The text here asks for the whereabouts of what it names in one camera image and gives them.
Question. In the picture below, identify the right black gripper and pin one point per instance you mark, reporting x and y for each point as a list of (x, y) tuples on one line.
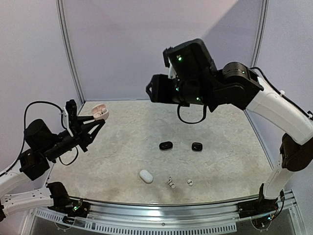
[(161, 88)]

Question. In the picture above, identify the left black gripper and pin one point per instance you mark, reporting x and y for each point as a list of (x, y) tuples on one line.
[(83, 134)]

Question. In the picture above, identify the pink round earbud case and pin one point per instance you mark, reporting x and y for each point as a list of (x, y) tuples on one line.
[(100, 111)]

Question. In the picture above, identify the black oval earbud case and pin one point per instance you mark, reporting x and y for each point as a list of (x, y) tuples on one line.
[(164, 146)]

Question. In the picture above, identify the white oval earbud case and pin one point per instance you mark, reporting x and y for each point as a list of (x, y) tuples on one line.
[(146, 176)]

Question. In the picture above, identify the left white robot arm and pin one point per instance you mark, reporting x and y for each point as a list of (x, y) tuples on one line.
[(44, 148)]

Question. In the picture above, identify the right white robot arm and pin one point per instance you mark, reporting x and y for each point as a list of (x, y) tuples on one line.
[(194, 79)]

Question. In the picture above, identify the white stem earbud right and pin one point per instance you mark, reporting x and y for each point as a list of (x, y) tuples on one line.
[(190, 182)]

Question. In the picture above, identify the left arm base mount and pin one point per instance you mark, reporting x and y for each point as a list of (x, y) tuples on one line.
[(62, 202)]

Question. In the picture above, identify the left aluminium frame post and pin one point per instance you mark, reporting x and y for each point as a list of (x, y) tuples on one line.
[(68, 50)]

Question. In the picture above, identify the aluminium frame post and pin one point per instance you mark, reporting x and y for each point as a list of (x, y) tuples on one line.
[(260, 32), (68, 50)]

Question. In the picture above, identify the right aluminium frame post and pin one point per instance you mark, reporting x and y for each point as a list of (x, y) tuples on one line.
[(260, 32)]

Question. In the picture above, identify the aluminium front rail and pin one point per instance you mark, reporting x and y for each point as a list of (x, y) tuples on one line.
[(220, 218)]

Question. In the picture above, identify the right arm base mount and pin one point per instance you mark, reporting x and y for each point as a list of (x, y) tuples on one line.
[(261, 205)]

